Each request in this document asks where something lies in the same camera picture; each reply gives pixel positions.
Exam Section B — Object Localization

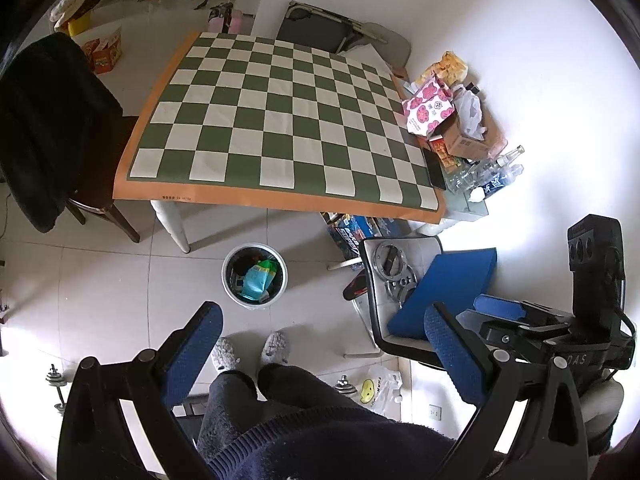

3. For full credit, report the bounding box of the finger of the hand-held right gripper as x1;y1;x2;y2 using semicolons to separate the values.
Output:
472;295;574;330
456;309;557;357

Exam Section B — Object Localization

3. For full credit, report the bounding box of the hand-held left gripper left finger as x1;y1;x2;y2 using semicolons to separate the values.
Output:
56;301;224;480

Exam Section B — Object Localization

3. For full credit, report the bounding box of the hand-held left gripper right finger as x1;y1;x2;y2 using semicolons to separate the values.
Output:
423;301;591;480

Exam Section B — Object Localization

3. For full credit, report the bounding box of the white round trash bin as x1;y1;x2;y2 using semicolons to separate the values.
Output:
221;242;289;311

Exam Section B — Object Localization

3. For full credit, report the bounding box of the teal and green packet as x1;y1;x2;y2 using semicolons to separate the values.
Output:
243;260;280;302

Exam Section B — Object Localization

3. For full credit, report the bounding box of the person's right forearm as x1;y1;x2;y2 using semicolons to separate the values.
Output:
579;380;627;457

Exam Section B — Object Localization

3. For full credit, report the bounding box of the grey fluffy left slipper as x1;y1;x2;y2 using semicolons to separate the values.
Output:
210;336;241;374

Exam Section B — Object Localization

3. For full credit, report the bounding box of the grey fluffy slipper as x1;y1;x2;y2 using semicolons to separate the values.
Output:
260;330;294;366
210;336;241;374

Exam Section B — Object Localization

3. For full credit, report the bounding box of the blue cushion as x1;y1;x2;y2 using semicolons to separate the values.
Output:
387;247;499;341

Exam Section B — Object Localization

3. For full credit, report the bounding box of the person's left leg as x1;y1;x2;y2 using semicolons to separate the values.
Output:
195;371;262;466

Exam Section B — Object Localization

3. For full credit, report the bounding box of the person's leg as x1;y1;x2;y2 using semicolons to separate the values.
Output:
195;371;262;466
256;362;362;412

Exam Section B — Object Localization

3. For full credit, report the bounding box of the white plastic bag yellow face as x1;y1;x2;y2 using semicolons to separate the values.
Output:
357;364;404;416

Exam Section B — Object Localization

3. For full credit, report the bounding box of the grey fluffy right slipper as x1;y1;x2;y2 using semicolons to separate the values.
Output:
260;330;294;366

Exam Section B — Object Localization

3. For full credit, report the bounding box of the black bin liner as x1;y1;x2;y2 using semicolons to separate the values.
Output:
227;249;285;306

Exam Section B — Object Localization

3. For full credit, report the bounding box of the glass side table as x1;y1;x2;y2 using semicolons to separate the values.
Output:
440;190;491;224

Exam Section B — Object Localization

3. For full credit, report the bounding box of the person's right leg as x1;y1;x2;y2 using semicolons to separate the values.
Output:
256;362;362;412

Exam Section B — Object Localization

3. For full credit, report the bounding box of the black and red flip-flop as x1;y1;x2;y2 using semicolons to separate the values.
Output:
342;270;369;302

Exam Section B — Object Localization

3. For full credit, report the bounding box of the clear plastic bottle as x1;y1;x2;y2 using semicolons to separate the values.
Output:
450;164;525;194

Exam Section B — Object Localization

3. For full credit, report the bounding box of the small metal dumbbell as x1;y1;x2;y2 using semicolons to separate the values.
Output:
45;364;71;414

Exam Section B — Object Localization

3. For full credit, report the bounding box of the person's navy sweater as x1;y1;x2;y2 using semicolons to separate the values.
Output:
200;400;462;480

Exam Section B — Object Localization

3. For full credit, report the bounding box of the clear glass bottle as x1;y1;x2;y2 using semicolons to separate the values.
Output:
480;145;526;171

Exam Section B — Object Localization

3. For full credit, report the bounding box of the black phone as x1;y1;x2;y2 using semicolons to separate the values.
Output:
420;147;448;191

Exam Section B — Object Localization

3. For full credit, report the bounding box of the blue printed cardboard box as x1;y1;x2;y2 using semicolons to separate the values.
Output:
320;211;396;261

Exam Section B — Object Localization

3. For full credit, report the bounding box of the red and orange box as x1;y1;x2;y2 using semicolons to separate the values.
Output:
427;135;464;169

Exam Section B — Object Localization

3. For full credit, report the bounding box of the brown cardboard box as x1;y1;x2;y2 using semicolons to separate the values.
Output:
440;110;509;159

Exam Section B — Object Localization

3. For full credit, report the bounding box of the dark wooden chair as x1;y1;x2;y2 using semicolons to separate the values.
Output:
65;115;141;245

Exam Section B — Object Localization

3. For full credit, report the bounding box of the white crumpled plastic bag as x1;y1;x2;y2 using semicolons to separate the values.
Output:
452;85;489;141

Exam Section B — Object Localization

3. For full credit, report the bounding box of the pink flowered tissue pack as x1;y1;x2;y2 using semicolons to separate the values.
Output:
402;75;456;136

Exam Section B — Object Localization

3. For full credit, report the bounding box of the yellow snack packet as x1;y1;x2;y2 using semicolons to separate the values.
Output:
417;50;469;86

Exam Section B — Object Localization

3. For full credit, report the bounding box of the green checkered table mat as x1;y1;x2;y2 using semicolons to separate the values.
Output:
112;31;447;225

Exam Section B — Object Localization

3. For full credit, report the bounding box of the black cloth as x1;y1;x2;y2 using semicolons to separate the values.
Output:
0;32;126;234

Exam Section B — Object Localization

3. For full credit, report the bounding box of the grey folding chair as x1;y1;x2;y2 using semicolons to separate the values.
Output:
345;21;412;69

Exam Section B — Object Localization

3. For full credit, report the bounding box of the orange printed carton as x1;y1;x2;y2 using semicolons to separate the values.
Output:
82;27;124;75

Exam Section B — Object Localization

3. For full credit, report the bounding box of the pink suitcase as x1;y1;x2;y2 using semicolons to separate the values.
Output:
209;2;244;36

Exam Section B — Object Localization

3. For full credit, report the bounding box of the yellow container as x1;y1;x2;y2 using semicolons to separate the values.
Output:
65;15;94;39

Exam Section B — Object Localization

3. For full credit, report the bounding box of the cream bag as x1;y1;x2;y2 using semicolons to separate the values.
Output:
50;0;104;29

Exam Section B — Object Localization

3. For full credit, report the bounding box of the black metal frame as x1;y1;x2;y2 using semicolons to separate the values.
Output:
172;392;211;419

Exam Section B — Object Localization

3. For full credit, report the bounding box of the metal flange ring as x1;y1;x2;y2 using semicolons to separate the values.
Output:
372;242;409;279
385;277;419;309

